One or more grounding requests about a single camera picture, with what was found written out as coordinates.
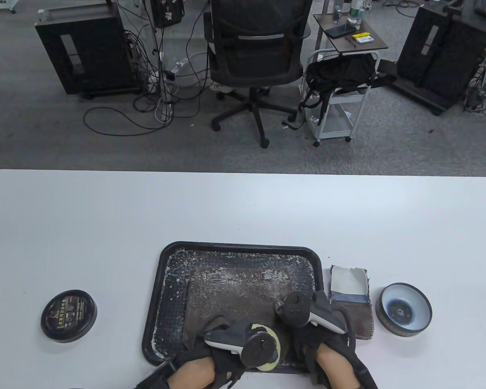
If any person's left hand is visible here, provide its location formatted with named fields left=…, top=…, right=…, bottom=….
left=174, top=316, right=247, bottom=381

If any person's right hand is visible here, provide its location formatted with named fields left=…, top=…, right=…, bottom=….
left=294, top=326, right=367, bottom=377

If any yellow round sponge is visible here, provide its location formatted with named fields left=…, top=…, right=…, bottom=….
left=251, top=323, right=282, bottom=371

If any grey polishing cloth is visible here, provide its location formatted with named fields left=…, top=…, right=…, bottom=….
left=328, top=265, right=374, bottom=340

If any brown leather bag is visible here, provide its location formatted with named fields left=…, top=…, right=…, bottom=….
left=182, top=267, right=294, bottom=365

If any black leather care cream tin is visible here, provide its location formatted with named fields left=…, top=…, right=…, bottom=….
left=376, top=282, right=433, bottom=338

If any black labelled tin lid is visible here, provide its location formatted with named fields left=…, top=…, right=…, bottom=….
left=40, top=290, right=98, bottom=343

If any person's left forearm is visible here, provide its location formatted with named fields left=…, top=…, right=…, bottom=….
left=136, top=357, right=217, bottom=389

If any black forearm sensor box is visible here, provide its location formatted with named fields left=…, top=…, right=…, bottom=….
left=136, top=361, right=175, bottom=389

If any person's right forearm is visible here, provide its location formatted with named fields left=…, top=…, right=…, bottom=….
left=314, top=344, right=379, bottom=389

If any black hanging bag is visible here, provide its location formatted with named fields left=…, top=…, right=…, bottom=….
left=151, top=0, right=185, bottom=28

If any right black white controller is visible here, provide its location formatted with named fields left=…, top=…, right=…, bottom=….
left=275, top=291, right=347, bottom=335

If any black white controller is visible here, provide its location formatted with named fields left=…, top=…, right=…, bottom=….
left=275, top=291, right=347, bottom=335
left=205, top=324, right=280, bottom=365

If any left black white controller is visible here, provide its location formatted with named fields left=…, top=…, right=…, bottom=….
left=205, top=324, right=280, bottom=365

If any black plastic tray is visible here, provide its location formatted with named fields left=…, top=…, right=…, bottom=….
left=142, top=242, right=328, bottom=374

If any white rolling cart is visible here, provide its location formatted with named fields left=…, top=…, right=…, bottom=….
left=301, top=49, right=379, bottom=147

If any black backpack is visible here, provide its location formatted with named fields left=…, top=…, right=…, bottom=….
left=300, top=54, right=397, bottom=122

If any black office chair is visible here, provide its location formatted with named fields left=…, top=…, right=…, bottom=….
left=205, top=0, right=312, bottom=149

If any small brown side table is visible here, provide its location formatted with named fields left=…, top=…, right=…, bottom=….
left=313, top=13, right=388, bottom=53

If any black computer tower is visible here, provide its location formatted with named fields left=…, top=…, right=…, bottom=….
left=35, top=2, right=142, bottom=100
left=391, top=0, right=486, bottom=117

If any black tablet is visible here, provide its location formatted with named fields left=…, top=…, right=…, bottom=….
left=325, top=24, right=357, bottom=39

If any white desk leg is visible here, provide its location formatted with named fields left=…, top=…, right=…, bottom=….
left=144, top=0, right=175, bottom=106

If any green label bottle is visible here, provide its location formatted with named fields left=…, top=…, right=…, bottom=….
left=347, top=0, right=366, bottom=30

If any grey glove cable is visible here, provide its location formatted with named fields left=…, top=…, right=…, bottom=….
left=334, top=306, right=357, bottom=353

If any black floor cable loop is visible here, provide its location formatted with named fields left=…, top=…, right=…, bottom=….
left=83, top=106, right=175, bottom=136

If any tangle of black cables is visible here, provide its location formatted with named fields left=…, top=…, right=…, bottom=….
left=464, top=53, right=486, bottom=118

